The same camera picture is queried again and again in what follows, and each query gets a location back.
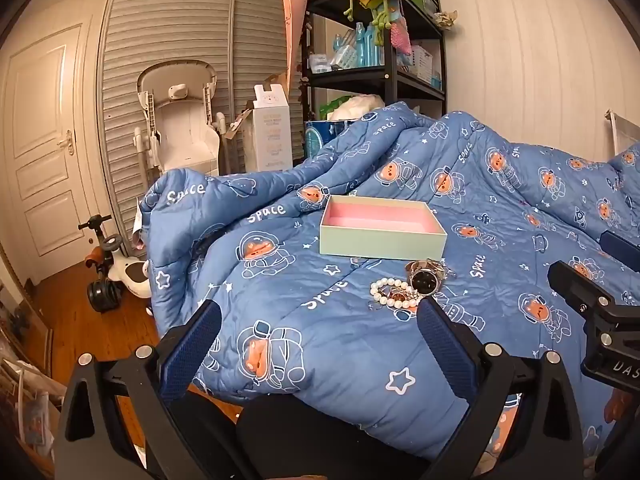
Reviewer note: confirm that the black metal shelf rack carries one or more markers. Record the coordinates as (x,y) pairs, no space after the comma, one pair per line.
(390,77)

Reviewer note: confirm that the black dial wrist watch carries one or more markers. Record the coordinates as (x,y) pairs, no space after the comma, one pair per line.
(423,280)

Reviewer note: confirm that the pile of papers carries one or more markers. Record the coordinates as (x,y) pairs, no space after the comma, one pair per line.
(25,390)

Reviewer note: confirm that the white ride-on toy scooter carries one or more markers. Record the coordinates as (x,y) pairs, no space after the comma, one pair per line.
(127,272)

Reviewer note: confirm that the white storage basket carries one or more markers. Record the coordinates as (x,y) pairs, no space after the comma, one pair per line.
(422,62)

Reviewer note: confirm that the blue tissue pack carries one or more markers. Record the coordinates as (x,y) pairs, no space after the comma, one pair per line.
(322,137)

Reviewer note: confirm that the pink hanging paper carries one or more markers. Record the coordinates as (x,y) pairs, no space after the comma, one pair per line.
(290,15)

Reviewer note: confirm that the white baby high chair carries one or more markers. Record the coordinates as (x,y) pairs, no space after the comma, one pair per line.
(182,125)

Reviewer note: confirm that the white plastic bag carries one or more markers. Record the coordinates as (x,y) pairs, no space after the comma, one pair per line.
(357,106)

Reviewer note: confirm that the blue astronaut bear blanket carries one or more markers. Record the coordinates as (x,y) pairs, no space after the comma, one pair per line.
(350,340)

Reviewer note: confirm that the louvered closet doors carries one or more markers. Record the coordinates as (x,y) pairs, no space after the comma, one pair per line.
(165,20)

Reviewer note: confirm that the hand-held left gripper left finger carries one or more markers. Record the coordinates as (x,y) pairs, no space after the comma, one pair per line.
(192,345)

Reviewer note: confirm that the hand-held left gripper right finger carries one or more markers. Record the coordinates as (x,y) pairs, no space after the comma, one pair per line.
(445,345)

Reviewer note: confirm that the brown cardboard flap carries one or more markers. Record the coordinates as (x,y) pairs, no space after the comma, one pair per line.
(237,122)

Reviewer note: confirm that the pink lined jewelry box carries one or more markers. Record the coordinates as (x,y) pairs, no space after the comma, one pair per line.
(380,242)

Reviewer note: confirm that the white panel door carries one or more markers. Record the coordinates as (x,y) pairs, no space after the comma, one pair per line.
(45,160)

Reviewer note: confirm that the green frog plush toy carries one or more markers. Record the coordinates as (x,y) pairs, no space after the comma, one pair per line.
(382,17)

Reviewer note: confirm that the tall white carton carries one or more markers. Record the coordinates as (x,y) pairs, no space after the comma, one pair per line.
(270,135)

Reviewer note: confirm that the blue bottles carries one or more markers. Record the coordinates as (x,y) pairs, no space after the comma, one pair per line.
(367,47)

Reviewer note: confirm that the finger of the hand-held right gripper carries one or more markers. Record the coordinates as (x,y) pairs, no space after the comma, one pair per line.
(575,285)
(620,245)

